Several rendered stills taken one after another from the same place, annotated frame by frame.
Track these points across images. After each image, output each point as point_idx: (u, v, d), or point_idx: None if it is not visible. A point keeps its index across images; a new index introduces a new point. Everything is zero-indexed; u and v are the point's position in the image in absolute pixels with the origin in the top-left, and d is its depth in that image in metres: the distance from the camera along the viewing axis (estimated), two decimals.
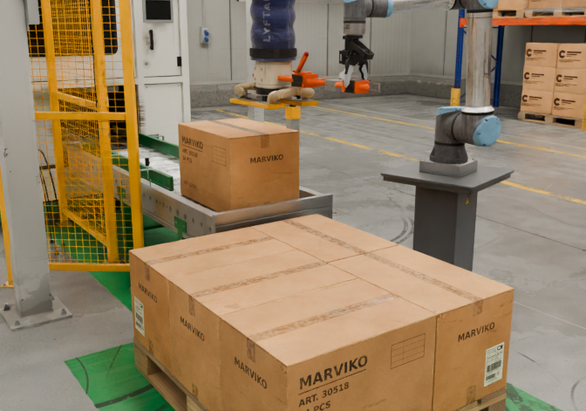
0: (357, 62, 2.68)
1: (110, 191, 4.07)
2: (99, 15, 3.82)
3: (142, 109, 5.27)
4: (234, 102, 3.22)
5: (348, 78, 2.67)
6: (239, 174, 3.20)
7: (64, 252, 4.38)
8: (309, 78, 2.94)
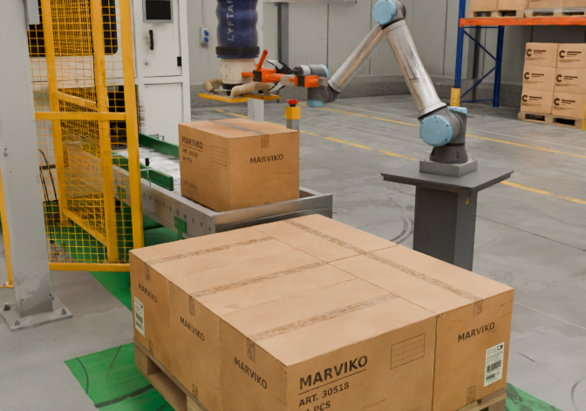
0: (283, 74, 3.27)
1: (110, 191, 4.07)
2: (99, 15, 3.82)
3: (142, 109, 5.27)
4: (202, 97, 3.49)
5: (275, 62, 3.23)
6: (239, 174, 3.20)
7: (64, 252, 4.38)
8: (268, 73, 3.20)
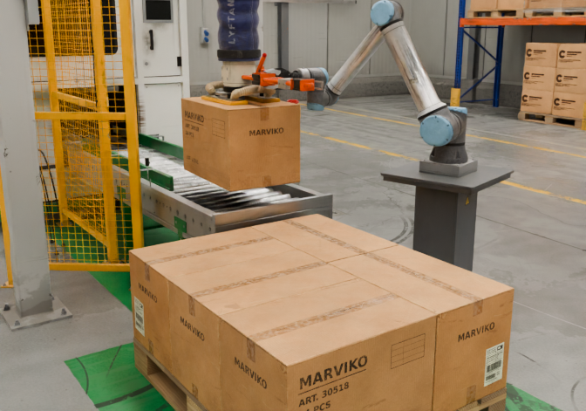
0: (282, 78, 3.27)
1: (110, 191, 4.07)
2: (99, 15, 3.82)
3: (142, 109, 5.27)
4: (204, 99, 3.51)
5: (271, 71, 3.23)
6: (238, 147, 3.18)
7: (64, 252, 4.38)
8: (267, 77, 3.20)
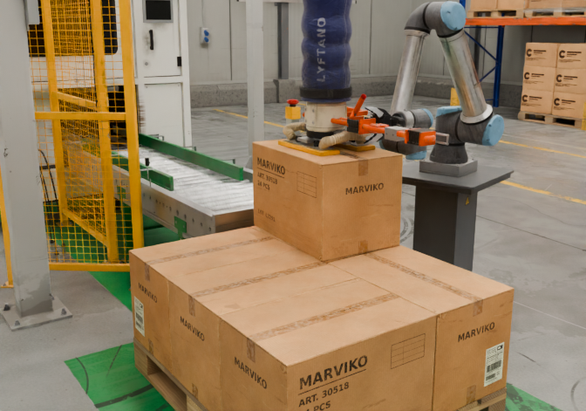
0: (384, 123, 2.71)
1: (110, 191, 4.07)
2: (99, 15, 3.82)
3: (142, 109, 5.27)
4: (282, 146, 2.95)
5: (374, 109, 2.67)
6: (332, 208, 2.62)
7: (64, 252, 4.38)
8: (366, 123, 2.65)
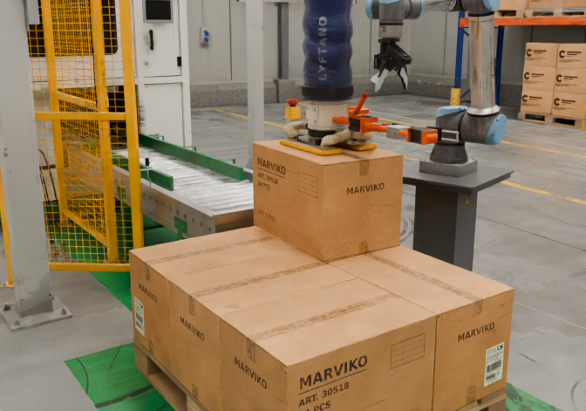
0: (394, 67, 2.49)
1: (110, 191, 4.07)
2: (99, 15, 3.82)
3: (142, 109, 5.27)
4: (283, 144, 2.96)
5: (380, 81, 2.48)
6: (333, 208, 2.63)
7: (64, 252, 4.38)
8: (368, 121, 2.65)
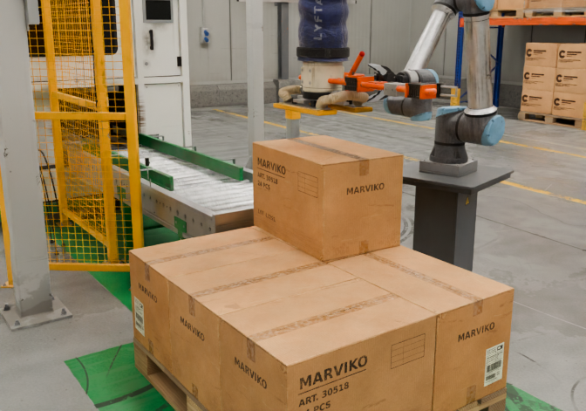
0: (387, 82, 2.67)
1: (110, 191, 4.07)
2: (99, 15, 3.82)
3: (142, 109, 5.27)
4: (277, 107, 2.90)
5: (378, 66, 2.63)
6: (333, 208, 2.63)
7: (64, 252, 4.38)
8: (364, 80, 2.60)
